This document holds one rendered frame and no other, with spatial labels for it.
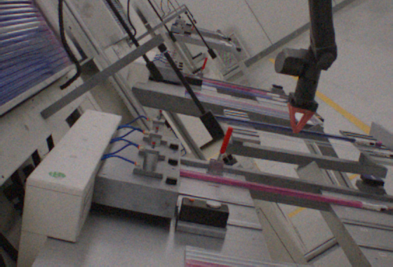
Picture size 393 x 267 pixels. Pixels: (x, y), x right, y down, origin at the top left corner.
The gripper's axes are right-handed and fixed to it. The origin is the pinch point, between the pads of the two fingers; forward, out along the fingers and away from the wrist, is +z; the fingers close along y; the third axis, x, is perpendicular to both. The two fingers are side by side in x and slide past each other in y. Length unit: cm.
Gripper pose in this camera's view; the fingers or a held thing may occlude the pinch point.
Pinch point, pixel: (295, 129)
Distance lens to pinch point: 154.7
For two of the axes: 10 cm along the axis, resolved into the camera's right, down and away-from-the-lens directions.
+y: 0.1, 2.4, -9.7
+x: 9.8, 2.0, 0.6
